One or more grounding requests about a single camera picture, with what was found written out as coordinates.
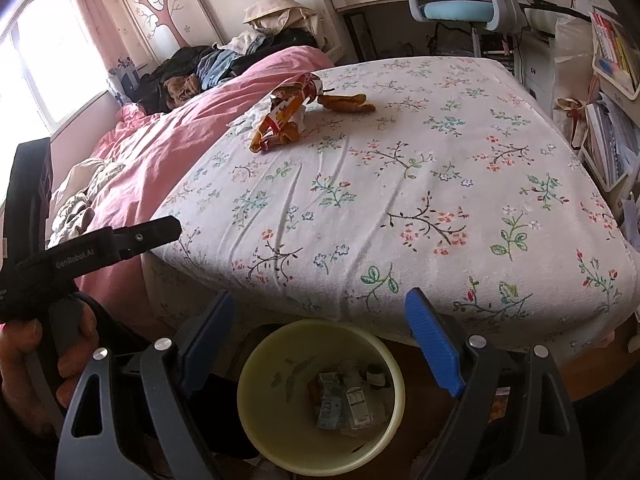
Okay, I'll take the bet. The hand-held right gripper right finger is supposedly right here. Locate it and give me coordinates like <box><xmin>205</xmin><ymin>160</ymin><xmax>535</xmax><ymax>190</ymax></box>
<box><xmin>404</xmin><ymin>287</ymin><xmax>586</xmax><ymax>480</ymax></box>

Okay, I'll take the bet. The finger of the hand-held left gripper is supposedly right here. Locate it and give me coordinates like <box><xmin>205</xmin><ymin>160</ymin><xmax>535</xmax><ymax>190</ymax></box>
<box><xmin>113</xmin><ymin>216</ymin><xmax>183</xmax><ymax>261</ymax></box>

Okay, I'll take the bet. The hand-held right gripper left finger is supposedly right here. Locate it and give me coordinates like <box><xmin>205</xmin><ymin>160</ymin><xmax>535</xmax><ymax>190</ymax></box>
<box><xmin>54</xmin><ymin>290</ymin><xmax>237</xmax><ymax>480</ymax></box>

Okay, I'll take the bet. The pale yellow trash bin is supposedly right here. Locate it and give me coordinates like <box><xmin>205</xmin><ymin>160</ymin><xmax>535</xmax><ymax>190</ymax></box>
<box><xmin>236</xmin><ymin>319</ymin><xmax>406</xmax><ymax>463</ymax></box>

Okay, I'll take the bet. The clear plastic bottle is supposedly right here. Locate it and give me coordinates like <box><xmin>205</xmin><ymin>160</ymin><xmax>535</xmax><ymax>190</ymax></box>
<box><xmin>345</xmin><ymin>382</ymin><xmax>377</xmax><ymax>433</ymax></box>

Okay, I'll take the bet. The light blue snack bag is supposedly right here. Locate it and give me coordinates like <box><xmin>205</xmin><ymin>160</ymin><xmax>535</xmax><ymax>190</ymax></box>
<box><xmin>316</xmin><ymin>372</ymin><xmax>351</xmax><ymax>430</ymax></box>

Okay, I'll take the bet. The red snack bag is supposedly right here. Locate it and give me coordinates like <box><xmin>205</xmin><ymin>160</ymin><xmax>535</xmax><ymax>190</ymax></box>
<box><xmin>249</xmin><ymin>72</ymin><xmax>322</xmax><ymax>155</ymax></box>

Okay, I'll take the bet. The orange wrapper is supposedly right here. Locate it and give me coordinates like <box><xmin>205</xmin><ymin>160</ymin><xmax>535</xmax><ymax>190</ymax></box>
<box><xmin>317</xmin><ymin>91</ymin><xmax>377</xmax><ymax>113</ymax></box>

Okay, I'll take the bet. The person's left hand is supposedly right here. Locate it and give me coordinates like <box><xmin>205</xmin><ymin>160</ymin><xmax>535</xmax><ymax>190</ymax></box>
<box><xmin>0</xmin><ymin>304</ymin><xmax>99</xmax><ymax>436</ymax></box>

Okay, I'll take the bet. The cream garment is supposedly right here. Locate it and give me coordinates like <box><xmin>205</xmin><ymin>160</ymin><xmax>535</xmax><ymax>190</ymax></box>
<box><xmin>47</xmin><ymin>157</ymin><xmax>126</xmax><ymax>248</ymax></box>

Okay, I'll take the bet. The pink blanket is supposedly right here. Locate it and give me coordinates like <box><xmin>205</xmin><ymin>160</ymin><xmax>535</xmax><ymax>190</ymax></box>
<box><xmin>75</xmin><ymin>46</ymin><xmax>336</xmax><ymax>331</ymax></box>

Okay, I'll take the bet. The brown cloth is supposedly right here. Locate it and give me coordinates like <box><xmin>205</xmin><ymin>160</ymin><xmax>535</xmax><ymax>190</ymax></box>
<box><xmin>165</xmin><ymin>75</ymin><xmax>203</xmax><ymax>108</ymax></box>

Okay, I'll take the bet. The black jacket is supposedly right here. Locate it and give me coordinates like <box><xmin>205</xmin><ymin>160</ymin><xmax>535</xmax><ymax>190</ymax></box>
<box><xmin>135</xmin><ymin>46</ymin><xmax>217</xmax><ymax>113</ymax></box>

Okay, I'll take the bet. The blue denim garment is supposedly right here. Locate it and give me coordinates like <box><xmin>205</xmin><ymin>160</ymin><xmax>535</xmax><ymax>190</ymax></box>
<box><xmin>197</xmin><ymin>50</ymin><xmax>237</xmax><ymax>88</ymax></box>

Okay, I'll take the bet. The window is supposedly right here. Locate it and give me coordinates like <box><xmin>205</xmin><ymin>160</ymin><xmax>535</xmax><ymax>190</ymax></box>
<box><xmin>0</xmin><ymin>0</ymin><xmax>108</xmax><ymax>131</ymax></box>

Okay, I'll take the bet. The white garment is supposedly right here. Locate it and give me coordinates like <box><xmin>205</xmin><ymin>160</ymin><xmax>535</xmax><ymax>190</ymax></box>
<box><xmin>217</xmin><ymin>30</ymin><xmax>267</xmax><ymax>57</ymax></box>

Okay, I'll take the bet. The pink curtain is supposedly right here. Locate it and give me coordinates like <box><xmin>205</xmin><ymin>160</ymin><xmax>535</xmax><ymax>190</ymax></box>
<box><xmin>62</xmin><ymin>0</ymin><xmax>121</xmax><ymax>68</ymax></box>

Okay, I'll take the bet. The black garment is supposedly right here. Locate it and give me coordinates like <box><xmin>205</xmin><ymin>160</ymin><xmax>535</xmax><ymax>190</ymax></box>
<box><xmin>270</xmin><ymin>27</ymin><xmax>320</xmax><ymax>55</ymax></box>

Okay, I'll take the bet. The beige bag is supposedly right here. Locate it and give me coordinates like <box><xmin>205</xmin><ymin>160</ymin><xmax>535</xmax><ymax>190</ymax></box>
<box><xmin>243</xmin><ymin>0</ymin><xmax>322</xmax><ymax>36</ymax></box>

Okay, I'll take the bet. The white drawer cabinet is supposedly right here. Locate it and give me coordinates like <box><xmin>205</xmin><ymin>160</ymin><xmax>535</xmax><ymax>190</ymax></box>
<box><xmin>515</xmin><ymin>35</ymin><xmax>558</xmax><ymax>103</ymax></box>

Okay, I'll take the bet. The translucent plastic bag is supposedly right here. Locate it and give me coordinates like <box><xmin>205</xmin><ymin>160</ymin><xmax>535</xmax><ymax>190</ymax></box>
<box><xmin>550</xmin><ymin>15</ymin><xmax>597</xmax><ymax>106</ymax></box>

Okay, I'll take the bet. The blue grey office chair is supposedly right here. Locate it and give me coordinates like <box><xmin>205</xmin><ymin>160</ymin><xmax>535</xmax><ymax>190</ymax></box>
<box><xmin>395</xmin><ymin>0</ymin><xmax>531</xmax><ymax>58</ymax></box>

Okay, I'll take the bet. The white bookshelf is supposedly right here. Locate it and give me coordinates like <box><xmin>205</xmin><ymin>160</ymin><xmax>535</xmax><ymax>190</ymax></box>
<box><xmin>575</xmin><ymin>5</ymin><xmax>640</xmax><ymax>191</ymax></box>

